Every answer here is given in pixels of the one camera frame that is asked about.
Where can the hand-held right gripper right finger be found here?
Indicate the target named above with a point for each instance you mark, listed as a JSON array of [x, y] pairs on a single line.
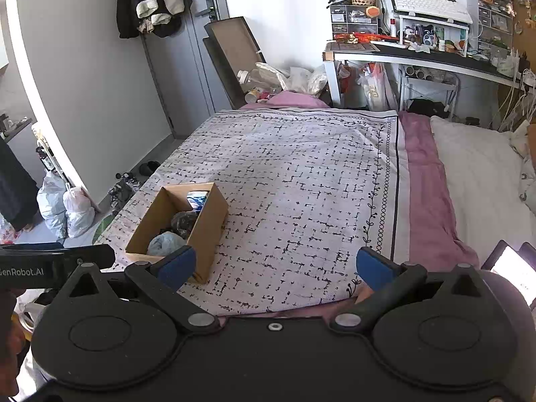
[[374, 270]]

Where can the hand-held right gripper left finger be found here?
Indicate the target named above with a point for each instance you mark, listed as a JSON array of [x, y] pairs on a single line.
[[178, 266]]

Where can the black dotted cloth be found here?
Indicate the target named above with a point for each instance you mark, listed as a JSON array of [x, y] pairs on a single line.
[[184, 222]]

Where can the brown cardboard box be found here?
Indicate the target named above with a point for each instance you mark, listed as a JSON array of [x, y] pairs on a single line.
[[211, 222]]

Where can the blue tissue packet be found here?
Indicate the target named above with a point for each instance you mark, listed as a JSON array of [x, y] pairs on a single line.
[[197, 200]]

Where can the grey-blue fluffy towel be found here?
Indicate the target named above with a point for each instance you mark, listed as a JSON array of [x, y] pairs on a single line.
[[165, 243]]

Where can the grey-white trash bag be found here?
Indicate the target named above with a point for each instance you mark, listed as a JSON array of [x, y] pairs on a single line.
[[52, 205]]

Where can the white trash bag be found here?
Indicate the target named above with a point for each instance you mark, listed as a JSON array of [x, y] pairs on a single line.
[[79, 213]]

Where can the black jacket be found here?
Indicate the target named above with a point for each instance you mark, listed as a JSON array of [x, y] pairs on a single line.
[[16, 184]]

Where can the pair of grey sneakers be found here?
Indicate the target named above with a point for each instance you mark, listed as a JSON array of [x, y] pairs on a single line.
[[123, 192]]

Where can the pink bed sheet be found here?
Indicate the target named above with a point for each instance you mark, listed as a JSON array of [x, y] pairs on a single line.
[[427, 184]]

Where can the white black-patterned blanket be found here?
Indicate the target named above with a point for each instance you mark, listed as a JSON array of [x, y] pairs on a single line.
[[293, 176]]

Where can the lit tablet screen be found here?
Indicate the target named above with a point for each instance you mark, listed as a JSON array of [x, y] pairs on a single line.
[[515, 268]]

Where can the white duvet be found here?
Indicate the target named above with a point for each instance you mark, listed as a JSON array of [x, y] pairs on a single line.
[[473, 167]]

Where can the white printed cloth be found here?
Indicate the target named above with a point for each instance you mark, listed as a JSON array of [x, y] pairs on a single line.
[[523, 167]]

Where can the white shopping bag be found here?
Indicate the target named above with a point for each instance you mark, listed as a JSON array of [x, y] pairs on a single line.
[[379, 88]]

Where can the paper cup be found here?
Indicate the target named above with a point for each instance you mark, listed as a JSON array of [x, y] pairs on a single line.
[[252, 95]]

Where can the grey door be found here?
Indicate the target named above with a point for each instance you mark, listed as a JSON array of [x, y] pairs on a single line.
[[201, 71]]

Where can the white desk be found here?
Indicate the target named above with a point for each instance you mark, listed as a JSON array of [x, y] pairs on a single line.
[[331, 75]]

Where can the clear plastic bottle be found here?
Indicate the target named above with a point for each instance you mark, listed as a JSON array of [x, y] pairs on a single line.
[[248, 78]]

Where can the pile of clear plastic bags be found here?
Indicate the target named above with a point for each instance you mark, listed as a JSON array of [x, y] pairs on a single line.
[[293, 77]]

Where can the flat cardboard sheet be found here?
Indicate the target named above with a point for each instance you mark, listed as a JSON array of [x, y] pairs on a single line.
[[234, 50]]

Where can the grey drawer organizer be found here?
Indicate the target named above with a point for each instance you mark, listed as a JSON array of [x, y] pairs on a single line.
[[354, 21]]

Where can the white desk riser shelf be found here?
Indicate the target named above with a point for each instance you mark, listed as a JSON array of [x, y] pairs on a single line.
[[431, 20]]

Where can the hanging clothes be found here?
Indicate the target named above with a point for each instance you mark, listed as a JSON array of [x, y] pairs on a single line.
[[146, 0]]

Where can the white keyboard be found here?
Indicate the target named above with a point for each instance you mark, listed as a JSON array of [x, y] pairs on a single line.
[[431, 6]]

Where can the clear acrylic organizer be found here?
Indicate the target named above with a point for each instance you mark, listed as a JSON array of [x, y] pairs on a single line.
[[490, 19]]

